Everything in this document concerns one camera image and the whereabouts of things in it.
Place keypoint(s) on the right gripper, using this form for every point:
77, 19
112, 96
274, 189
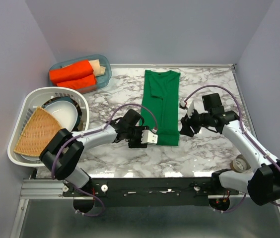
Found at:
186, 122

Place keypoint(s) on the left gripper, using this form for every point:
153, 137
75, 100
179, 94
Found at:
138, 145

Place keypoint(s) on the green t-shirt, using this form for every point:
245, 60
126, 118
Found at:
161, 98

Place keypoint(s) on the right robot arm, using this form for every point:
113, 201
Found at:
263, 186

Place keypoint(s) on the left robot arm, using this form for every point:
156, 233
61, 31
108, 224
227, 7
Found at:
63, 151

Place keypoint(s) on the dark teal plate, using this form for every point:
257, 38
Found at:
71, 101

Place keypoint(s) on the small metal cup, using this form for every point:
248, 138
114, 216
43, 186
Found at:
239, 164

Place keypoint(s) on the blue plastic bin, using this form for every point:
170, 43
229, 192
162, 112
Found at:
102, 81

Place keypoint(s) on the lower rolled orange t-shirt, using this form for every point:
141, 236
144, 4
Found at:
81, 83

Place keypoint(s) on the rolled orange t-shirt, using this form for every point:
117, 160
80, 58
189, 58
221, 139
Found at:
74, 71
81, 83

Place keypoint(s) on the white bowl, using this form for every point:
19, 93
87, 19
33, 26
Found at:
64, 112

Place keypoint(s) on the rolled beige t-shirt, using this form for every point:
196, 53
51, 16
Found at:
98, 70

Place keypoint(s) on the upper rolled orange t-shirt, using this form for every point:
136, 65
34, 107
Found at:
74, 71

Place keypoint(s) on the wicker fan-shaped tray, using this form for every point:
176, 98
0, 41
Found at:
37, 133

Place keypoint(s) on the white plastic basket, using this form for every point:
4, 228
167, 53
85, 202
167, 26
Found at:
37, 98

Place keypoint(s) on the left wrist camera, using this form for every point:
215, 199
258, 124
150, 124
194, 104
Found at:
148, 137

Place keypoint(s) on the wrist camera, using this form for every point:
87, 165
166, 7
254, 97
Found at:
148, 137
191, 110

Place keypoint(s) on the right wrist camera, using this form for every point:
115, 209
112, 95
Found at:
191, 110

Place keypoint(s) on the black mounting base plate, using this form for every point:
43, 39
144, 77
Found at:
132, 192

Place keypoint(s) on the aluminium rail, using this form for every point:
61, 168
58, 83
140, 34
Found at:
49, 189

